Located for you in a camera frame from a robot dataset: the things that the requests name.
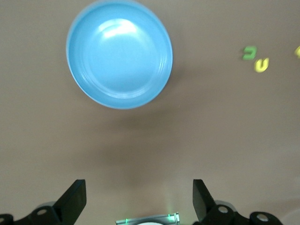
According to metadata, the blue plate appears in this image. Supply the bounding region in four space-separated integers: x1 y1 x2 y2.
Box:
66 0 173 110

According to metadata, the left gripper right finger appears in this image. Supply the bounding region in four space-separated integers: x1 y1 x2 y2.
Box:
193 179 250 225

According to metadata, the yellow foam letter u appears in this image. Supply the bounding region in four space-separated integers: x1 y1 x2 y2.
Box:
254 58 270 73

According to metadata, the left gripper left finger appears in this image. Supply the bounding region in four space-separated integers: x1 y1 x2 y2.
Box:
14 179 87 225

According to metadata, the green foam letter n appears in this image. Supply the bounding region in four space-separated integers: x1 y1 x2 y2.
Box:
242 46 258 60

